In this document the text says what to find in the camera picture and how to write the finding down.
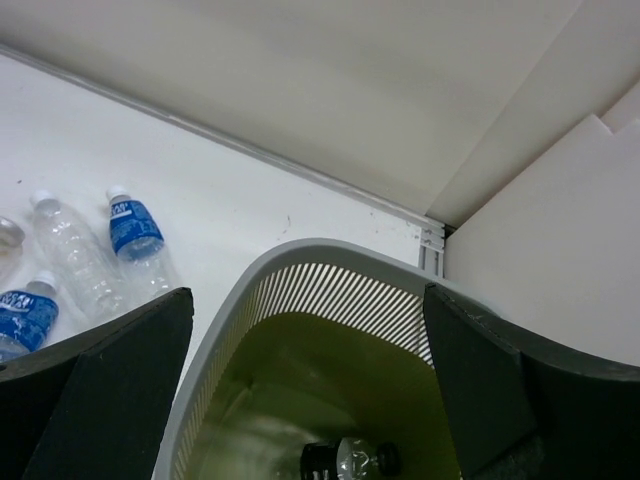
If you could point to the green mesh waste bin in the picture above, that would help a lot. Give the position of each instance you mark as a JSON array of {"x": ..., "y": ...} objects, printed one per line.
[{"x": 317, "y": 341}]

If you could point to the blue label bottle far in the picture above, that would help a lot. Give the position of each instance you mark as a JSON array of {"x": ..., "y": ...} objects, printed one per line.
[{"x": 139, "y": 245}]

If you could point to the aluminium rail back edge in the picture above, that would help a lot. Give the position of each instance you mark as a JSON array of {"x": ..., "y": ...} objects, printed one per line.
[{"x": 433, "y": 236}]

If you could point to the black label small bottle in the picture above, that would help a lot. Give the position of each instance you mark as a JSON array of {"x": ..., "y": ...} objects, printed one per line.
[{"x": 350, "y": 458}]

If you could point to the blue label bottle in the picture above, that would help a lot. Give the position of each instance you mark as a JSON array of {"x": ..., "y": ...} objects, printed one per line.
[
  {"x": 139, "y": 245},
  {"x": 27, "y": 316}
]

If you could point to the clear capless bottle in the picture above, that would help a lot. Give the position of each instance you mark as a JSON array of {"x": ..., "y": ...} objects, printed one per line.
[{"x": 12, "y": 239}]

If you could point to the clear white cap bottle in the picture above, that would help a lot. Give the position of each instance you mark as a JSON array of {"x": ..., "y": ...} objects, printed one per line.
[{"x": 78, "y": 258}]

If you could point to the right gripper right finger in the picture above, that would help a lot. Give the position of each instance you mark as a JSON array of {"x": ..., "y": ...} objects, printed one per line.
[{"x": 521, "y": 406}]

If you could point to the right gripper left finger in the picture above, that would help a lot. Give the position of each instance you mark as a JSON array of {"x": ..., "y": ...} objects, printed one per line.
[{"x": 95, "y": 406}]

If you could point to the blue label bottle near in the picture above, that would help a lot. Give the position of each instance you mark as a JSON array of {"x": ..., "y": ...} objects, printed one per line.
[{"x": 27, "y": 316}]

